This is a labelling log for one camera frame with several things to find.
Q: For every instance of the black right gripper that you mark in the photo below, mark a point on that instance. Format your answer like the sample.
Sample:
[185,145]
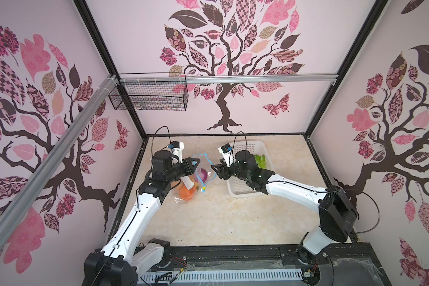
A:
[223,171]

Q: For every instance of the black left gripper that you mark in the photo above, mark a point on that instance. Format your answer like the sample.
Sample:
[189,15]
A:
[190,168]

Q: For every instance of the purple toy onion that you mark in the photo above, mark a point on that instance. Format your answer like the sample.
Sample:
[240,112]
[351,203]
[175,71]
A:
[202,174]

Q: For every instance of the clear blue-zipper zip bag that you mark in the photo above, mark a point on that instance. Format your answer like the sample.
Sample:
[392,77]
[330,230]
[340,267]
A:
[197,183]

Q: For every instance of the orange toy pumpkin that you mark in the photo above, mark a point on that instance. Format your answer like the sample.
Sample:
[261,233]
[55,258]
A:
[187,194]

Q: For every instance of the green toy cabbage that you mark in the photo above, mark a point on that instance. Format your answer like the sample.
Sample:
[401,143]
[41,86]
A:
[260,161]

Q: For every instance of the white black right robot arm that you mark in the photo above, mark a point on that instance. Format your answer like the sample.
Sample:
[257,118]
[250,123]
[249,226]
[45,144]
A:
[337,214]

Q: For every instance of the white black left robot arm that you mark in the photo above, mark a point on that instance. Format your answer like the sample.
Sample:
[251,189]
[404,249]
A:
[118,263]

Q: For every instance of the black base platform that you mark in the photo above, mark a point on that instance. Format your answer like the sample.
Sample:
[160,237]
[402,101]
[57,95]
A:
[348,264]

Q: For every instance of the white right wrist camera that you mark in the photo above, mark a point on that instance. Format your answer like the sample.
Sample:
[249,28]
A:
[227,153]

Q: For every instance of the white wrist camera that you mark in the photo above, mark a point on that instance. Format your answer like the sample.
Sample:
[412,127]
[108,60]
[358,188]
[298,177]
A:
[227,153]
[176,148]

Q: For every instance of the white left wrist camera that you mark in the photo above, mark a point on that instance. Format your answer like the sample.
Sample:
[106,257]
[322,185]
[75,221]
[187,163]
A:
[176,148]

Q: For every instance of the black wire mesh basket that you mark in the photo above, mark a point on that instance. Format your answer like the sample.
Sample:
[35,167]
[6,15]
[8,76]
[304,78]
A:
[151,92]

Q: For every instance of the aluminium rail back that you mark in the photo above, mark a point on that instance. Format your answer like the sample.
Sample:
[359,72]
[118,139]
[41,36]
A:
[236,78]

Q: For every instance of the aluminium rail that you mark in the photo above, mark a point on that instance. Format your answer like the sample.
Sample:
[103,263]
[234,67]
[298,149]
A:
[15,212]
[236,78]

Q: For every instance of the aluminium rail left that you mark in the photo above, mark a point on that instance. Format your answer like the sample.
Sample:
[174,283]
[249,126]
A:
[15,212]

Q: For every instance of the white slotted cable duct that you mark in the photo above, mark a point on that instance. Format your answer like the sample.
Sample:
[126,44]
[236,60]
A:
[164,278]

